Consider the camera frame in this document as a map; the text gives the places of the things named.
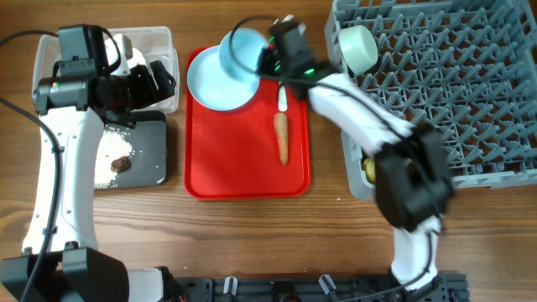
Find white rice grains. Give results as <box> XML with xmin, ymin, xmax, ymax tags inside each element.
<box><xmin>94</xmin><ymin>127</ymin><xmax>133</xmax><ymax>189</ymax></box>

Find orange carrot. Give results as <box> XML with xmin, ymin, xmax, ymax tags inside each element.
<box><xmin>274</xmin><ymin>112</ymin><xmax>289</xmax><ymax>165</ymax></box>

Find small light blue bowl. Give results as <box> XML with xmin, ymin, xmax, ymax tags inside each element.
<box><xmin>219</xmin><ymin>28</ymin><xmax>269</xmax><ymax>82</ymax></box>

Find dark brown food scrap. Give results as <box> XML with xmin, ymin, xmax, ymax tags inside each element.
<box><xmin>111</xmin><ymin>156</ymin><xmax>131</xmax><ymax>173</ymax></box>

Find clear plastic bin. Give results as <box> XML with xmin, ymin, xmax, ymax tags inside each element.
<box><xmin>33</xmin><ymin>24</ymin><xmax>180</xmax><ymax>115</ymax></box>

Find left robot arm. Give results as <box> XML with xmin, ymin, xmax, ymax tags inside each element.
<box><xmin>1</xmin><ymin>24</ymin><xmax>188</xmax><ymax>301</ymax></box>

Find large light blue plate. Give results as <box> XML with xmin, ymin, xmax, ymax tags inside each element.
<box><xmin>187</xmin><ymin>46</ymin><xmax>260</xmax><ymax>112</ymax></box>

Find grey dishwasher rack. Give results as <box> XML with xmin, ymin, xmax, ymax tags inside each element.
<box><xmin>324</xmin><ymin>0</ymin><xmax>536</xmax><ymax>188</ymax></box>

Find mint green bowl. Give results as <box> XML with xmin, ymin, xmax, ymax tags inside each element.
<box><xmin>339</xmin><ymin>25</ymin><xmax>378</xmax><ymax>76</ymax></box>

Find yellow plastic cup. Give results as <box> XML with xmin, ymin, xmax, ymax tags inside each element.
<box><xmin>362</xmin><ymin>158</ymin><xmax>376</xmax><ymax>185</ymax></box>

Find black plastic tray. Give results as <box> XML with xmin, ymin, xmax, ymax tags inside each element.
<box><xmin>104</xmin><ymin>111</ymin><xmax>167</xmax><ymax>189</ymax></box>

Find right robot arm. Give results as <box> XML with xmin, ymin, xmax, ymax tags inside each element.
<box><xmin>257</xmin><ymin>19</ymin><xmax>454</xmax><ymax>292</ymax></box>

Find white plastic spoon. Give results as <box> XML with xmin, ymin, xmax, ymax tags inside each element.
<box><xmin>277</xmin><ymin>82</ymin><xmax>288</xmax><ymax>112</ymax></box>

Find red serving tray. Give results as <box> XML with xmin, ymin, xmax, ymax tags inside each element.
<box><xmin>183</xmin><ymin>44</ymin><xmax>312</xmax><ymax>201</ymax></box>

